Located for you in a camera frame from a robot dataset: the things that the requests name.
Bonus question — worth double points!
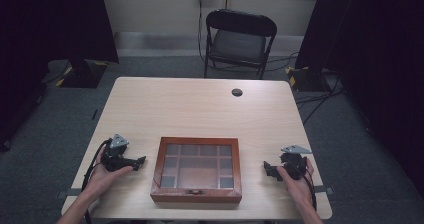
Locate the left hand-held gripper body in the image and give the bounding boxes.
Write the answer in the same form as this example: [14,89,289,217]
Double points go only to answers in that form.
[100,133,137,173]

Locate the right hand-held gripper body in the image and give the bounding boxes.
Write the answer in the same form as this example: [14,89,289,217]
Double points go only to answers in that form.
[277,144,313,181]

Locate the wooden box with glass lid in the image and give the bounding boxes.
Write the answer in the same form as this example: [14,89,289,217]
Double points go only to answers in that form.
[149,136,243,204]

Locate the person's right hand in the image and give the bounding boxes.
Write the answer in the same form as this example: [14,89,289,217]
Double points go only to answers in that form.
[276,158,316,208]

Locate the person's left hand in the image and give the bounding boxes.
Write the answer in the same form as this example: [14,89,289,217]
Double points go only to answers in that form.
[82,157,134,199]

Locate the black stand base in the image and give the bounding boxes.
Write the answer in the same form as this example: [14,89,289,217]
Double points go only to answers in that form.
[285,65,334,93]
[54,58,110,89]

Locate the black folding chair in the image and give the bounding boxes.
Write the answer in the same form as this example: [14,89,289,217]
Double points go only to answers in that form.
[203,8,278,81]

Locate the black curtain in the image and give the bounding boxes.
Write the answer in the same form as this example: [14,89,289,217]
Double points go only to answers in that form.
[0,0,120,152]
[294,0,424,198]

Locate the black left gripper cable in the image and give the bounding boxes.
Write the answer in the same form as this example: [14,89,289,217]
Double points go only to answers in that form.
[80,137,113,224]

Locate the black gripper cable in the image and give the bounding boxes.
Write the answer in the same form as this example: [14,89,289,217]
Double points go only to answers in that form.
[302,165,318,212]
[80,137,113,224]

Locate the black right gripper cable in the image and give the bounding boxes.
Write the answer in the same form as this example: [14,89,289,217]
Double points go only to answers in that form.
[302,165,318,212]

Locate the black floor cables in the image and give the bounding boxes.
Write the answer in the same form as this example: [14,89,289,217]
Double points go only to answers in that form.
[266,50,346,127]

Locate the black wall cable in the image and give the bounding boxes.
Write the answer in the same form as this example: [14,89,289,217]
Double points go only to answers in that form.
[197,0,209,65]

